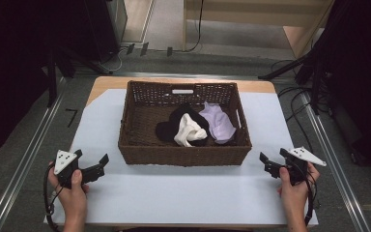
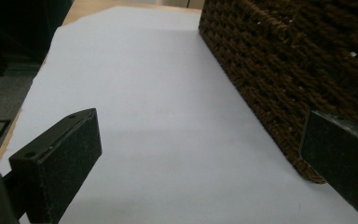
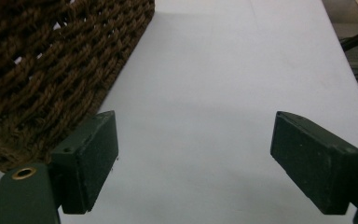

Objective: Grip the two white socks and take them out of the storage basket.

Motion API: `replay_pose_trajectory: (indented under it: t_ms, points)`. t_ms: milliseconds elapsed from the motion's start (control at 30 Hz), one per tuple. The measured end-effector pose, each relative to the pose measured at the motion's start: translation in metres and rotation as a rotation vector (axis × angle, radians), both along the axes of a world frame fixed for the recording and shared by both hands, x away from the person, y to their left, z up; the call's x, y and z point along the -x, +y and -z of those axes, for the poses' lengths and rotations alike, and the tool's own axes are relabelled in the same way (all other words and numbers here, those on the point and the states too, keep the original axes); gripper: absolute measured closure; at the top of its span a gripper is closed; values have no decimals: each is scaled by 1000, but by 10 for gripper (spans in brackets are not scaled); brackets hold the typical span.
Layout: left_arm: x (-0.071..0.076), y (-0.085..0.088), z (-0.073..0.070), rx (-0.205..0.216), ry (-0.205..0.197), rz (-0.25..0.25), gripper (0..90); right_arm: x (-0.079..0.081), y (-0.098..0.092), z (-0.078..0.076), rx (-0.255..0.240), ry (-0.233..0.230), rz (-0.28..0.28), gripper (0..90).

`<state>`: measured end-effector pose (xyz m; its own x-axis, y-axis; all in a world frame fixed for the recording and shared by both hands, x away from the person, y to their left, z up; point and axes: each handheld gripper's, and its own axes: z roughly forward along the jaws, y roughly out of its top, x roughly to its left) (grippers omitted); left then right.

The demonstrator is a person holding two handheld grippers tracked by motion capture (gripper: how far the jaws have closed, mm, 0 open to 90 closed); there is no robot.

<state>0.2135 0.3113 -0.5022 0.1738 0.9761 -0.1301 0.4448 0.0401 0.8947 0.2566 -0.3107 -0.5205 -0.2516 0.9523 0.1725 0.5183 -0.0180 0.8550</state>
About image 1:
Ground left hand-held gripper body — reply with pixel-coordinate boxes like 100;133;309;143
53;149;106;190

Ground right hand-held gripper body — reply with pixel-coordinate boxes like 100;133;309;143
265;146;328;187

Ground person's right hand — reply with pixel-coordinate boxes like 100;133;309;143
276;161;321;220

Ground person's left hand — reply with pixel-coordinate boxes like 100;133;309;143
47;160;90;223

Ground brown wicker basket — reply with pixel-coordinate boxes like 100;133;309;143
117;79;253;167

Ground lavender sock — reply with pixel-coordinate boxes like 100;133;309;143
198;101;238;145

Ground black metal stand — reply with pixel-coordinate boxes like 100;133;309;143
257;47;324;116
45;47;112;109

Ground black sock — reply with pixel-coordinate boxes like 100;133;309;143
155;103;213;148

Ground white sock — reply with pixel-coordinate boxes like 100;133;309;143
173;112;209;149

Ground white table sheet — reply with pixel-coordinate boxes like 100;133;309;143
43;88;320;227

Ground dark curtain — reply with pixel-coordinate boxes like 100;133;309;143
312;0;371;178
0;0;90;162

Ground black cabinet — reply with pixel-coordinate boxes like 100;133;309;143
82;0;128;65

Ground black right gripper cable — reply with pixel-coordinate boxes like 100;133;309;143
303;167;321;227

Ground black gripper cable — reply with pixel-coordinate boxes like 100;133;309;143
303;167;321;227
43;163;63;232

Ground metal floor rail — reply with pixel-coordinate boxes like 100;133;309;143
0;76;69;232
300;91;371;232

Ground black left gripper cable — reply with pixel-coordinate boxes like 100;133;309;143
43;163;63;232

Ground black floor cables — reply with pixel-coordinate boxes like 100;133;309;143
270;58;318;154

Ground white floor cable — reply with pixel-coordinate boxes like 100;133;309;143
106;47;126;73

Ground light wooden frame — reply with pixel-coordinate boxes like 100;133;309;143
182;0;336;60

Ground thin black hanging cable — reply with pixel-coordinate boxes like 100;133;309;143
183;0;206;53

